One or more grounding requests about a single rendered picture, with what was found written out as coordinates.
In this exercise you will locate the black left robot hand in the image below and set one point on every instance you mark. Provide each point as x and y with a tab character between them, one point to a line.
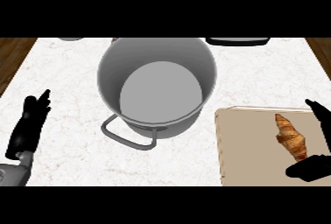
27	128

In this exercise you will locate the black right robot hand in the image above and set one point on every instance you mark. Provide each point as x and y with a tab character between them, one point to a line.
311	170

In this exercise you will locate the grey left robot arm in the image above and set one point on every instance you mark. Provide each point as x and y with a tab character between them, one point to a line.
17	172

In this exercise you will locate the brown croissant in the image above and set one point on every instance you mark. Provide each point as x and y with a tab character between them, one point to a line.
291	138

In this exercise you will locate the beige tray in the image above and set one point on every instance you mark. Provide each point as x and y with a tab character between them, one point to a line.
254	148

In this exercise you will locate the grey metal pot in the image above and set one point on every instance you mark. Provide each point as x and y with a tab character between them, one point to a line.
157	87

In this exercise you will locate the grey round object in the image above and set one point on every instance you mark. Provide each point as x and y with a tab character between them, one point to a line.
71	38

